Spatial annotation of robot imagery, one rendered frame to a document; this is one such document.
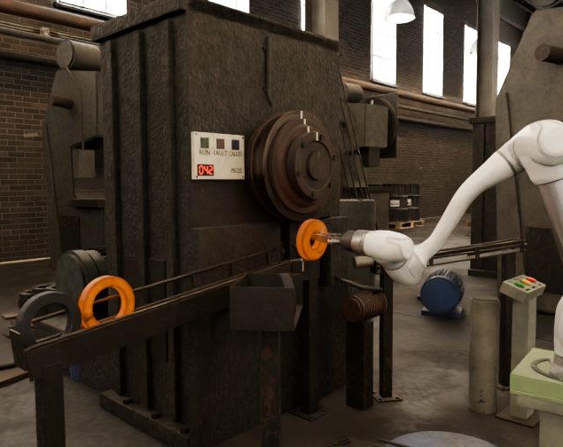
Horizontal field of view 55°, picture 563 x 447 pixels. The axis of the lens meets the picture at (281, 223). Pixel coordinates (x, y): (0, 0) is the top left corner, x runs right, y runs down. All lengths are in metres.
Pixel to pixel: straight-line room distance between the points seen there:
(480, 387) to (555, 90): 2.65
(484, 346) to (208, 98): 1.61
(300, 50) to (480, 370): 1.67
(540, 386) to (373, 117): 8.70
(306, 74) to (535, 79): 2.52
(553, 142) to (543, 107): 3.01
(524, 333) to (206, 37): 1.81
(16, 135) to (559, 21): 6.52
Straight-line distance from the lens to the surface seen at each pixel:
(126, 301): 1.83
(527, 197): 4.71
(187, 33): 2.18
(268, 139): 2.17
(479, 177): 1.87
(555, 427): 2.08
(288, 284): 1.70
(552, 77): 4.68
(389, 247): 1.82
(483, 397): 2.70
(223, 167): 2.18
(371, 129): 10.27
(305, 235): 2.01
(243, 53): 2.35
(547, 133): 1.68
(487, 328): 2.61
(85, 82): 6.51
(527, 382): 1.98
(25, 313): 1.68
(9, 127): 8.17
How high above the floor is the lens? 1.04
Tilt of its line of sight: 4 degrees down
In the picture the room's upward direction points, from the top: straight up
